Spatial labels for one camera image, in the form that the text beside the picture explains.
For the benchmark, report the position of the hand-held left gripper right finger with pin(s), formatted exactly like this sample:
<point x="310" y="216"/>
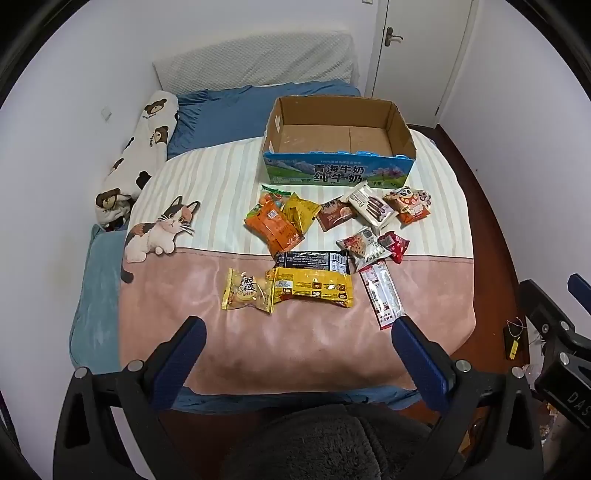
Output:
<point x="422" y="364"/>

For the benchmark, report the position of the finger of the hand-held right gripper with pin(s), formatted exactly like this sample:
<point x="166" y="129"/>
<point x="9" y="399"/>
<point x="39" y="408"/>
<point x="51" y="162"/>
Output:
<point x="540" y="300"/>
<point x="581" y="287"/>

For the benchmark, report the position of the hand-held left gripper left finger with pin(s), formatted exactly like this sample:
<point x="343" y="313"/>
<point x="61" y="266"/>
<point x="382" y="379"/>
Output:
<point x="182" y="360"/>

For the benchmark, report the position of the long red white packet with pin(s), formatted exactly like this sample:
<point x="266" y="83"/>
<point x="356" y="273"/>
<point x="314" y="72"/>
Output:
<point x="383" y="295"/>

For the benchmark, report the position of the yellow pastry packet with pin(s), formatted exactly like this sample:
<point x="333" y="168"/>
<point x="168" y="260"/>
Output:
<point x="242" y="290"/>

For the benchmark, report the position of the dark red snack packet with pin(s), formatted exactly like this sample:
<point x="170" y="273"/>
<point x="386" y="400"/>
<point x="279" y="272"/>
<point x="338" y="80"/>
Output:
<point x="395" y="244"/>

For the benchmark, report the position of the long yellow snack packet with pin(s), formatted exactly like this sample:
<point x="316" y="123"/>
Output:
<point x="309" y="288"/>

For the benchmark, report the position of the white cookie packet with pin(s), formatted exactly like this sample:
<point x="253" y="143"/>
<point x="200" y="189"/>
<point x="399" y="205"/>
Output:
<point x="358" y="242"/>

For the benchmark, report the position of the long black snack packet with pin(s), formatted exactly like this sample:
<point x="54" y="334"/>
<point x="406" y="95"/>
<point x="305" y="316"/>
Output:
<point x="309" y="261"/>

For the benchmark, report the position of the orange snack packet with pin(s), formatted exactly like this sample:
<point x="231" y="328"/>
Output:
<point x="272" y="226"/>

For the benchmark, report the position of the panda print snack packet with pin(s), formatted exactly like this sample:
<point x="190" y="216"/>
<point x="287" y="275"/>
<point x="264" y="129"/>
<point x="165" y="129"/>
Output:
<point x="408" y="200"/>

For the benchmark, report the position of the white chocolate wafer packet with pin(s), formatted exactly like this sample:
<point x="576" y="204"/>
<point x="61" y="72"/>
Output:
<point x="369" y="205"/>

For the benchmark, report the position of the brown snack packet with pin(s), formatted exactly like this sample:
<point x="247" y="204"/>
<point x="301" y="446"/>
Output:
<point x="334" y="215"/>

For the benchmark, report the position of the gold yellow snack packet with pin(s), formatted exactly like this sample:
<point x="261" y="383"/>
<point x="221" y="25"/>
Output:
<point x="301" y="212"/>

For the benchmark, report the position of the green-topped candy packet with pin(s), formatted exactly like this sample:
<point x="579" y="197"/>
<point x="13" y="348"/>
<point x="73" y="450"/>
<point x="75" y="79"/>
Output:
<point x="275" y="193"/>

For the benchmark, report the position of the cardboard box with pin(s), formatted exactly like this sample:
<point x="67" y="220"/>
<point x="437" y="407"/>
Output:
<point x="323" y="175"/>

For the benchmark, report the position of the yellow tag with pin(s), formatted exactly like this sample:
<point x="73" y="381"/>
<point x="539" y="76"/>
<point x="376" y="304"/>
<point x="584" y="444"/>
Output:
<point x="512" y="349"/>

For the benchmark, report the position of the blue bed sheet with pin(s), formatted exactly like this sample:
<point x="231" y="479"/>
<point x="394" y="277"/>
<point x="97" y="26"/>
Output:
<point x="277" y="399"/>

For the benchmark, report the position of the cat print striped blanket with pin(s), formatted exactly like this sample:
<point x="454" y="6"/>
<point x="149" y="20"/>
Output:
<point x="286" y="346"/>

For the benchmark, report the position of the teal fuzzy blanket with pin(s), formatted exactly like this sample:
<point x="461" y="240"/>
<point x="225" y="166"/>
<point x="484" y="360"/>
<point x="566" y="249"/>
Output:
<point x="94" y="295"/>

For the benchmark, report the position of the grey fuzzy clothing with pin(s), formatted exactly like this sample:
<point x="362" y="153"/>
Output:
<point x="332" y="443"/>

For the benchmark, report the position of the bear print long pillow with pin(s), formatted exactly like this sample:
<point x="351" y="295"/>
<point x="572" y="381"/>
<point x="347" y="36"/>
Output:
<point x="138" y="147"/>

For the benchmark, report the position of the blue pillow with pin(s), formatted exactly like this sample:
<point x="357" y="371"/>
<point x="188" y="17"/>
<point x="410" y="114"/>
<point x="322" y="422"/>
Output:
<point x="221" y="110"/>

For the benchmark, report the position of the white door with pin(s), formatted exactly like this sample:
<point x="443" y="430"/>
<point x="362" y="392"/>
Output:
<point x="415" y="55"/>

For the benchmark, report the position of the white padded headboard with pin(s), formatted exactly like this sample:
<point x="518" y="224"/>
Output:
<point x="254" y="60"/>

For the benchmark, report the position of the white wall socket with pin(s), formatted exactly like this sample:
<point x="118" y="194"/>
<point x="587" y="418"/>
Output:
<point x="107" y="114"/>

